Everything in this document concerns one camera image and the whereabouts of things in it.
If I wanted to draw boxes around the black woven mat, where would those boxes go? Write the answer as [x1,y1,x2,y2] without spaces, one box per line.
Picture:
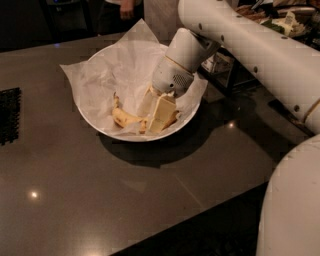
[0,87,21,145]

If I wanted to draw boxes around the white round bowl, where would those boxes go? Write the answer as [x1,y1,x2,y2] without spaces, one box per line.
[74,42,204,143]

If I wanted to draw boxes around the dark appliance stand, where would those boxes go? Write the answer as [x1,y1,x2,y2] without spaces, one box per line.
[38,0,94,43]

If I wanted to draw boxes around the green tea packets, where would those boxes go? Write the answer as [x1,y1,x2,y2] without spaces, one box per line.
[261,20,285,34]

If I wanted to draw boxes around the person hand in background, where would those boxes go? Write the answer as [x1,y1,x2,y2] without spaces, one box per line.
[120,0,135,20]

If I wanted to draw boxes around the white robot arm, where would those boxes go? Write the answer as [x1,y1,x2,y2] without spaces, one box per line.
[139,0,320,256]

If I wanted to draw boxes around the white paper bowl liner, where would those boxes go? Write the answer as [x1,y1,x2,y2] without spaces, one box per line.
[59,18,209,137]

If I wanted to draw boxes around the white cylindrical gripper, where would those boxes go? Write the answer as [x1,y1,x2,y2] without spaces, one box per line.
[137,57,194,134]

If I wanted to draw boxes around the black wire condiment rack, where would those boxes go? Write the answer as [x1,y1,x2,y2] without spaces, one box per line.
[198,48,260,96]

